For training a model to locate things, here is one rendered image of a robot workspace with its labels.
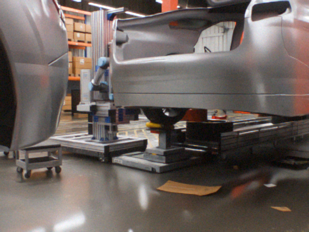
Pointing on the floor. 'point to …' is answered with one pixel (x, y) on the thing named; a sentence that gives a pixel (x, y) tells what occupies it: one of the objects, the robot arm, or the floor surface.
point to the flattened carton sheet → (190, 188)
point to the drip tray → (300, 161)
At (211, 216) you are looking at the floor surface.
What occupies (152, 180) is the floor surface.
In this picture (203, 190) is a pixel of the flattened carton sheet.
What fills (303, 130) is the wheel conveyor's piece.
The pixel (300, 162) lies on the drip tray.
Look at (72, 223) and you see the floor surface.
